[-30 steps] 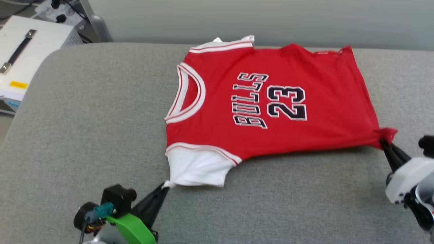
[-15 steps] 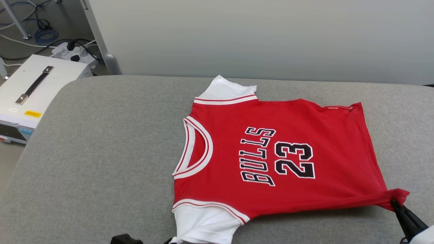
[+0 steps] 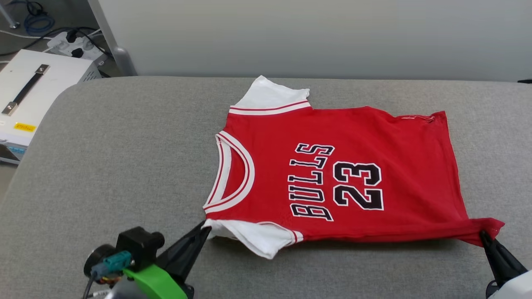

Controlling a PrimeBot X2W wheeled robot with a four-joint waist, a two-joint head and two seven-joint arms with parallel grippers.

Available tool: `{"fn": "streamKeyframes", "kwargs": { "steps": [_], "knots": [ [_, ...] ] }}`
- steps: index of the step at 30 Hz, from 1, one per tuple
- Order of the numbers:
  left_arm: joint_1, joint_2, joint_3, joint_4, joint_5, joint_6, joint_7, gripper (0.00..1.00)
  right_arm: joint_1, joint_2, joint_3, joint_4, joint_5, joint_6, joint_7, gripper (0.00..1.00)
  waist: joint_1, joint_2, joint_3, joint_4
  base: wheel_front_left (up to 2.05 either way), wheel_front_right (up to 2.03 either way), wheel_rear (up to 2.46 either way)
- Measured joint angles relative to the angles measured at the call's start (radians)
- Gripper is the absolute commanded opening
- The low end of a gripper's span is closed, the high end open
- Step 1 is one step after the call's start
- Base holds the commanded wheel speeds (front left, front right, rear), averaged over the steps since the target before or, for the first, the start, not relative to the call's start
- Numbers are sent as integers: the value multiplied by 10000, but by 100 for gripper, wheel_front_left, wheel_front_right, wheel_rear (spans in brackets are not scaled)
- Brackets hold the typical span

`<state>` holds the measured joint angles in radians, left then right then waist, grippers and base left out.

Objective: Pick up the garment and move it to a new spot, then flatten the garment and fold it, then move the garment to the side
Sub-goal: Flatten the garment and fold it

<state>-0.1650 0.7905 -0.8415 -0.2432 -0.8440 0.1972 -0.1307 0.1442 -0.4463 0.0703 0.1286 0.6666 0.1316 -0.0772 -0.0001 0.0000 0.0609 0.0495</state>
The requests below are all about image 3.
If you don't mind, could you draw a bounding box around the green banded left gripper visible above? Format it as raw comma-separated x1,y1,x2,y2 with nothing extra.
123,221,213,299

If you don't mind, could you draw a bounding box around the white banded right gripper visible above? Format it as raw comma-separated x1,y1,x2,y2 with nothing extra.
480,231,532,299

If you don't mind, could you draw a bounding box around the red Bulls 23 jersey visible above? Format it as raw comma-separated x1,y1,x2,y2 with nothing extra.
202,75,505,260

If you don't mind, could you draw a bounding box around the white equipment box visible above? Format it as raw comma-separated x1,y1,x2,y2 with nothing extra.
0,49,103,166

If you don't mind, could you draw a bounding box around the white power strip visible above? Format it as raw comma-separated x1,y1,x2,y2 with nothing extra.
47,31,107,64

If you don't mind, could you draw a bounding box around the grey metal leg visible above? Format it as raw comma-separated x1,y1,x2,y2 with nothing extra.
0,2,20,29

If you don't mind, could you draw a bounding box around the teal camera cable connector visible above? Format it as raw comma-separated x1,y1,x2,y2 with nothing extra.
91,250,133,279

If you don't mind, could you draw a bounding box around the black camera cable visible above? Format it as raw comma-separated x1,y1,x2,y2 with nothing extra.
82,274,99,299

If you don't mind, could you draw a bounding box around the grey partition post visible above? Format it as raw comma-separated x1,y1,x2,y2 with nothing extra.
87,0,138,77

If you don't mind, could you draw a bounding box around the black strap handle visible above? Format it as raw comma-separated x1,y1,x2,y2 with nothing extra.
1,64,50,116

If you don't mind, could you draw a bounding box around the blue coiled cable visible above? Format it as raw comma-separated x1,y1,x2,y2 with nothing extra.
23,0,56,36

